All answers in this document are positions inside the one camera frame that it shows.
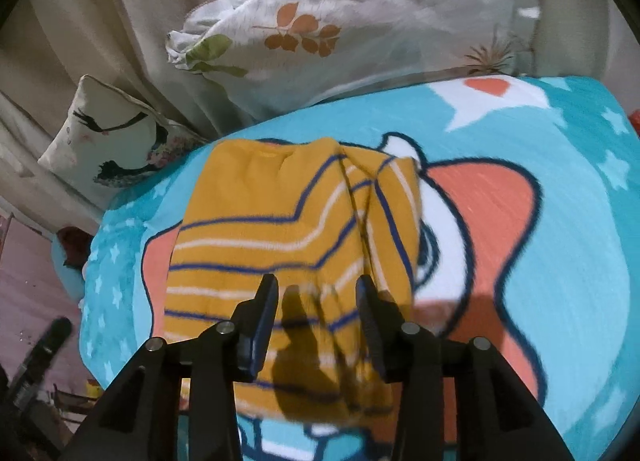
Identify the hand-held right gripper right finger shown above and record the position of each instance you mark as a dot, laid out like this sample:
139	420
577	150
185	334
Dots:
373	338

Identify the blue cartoon printed blanket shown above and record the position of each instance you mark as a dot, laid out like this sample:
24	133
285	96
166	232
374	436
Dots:
550	291

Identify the white eyelash print cushion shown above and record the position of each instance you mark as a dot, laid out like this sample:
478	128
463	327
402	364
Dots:
100	141

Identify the dark object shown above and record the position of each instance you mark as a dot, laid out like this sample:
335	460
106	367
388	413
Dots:
45	346

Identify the beige curtain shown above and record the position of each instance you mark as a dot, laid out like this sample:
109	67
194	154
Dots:
125	16

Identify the dark red cloth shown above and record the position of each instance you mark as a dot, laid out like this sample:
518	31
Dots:
74	243

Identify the yellow striped small shirt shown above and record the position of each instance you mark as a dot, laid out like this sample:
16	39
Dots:
240	221

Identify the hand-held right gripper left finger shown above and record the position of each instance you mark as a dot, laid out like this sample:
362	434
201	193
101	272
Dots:
263	341

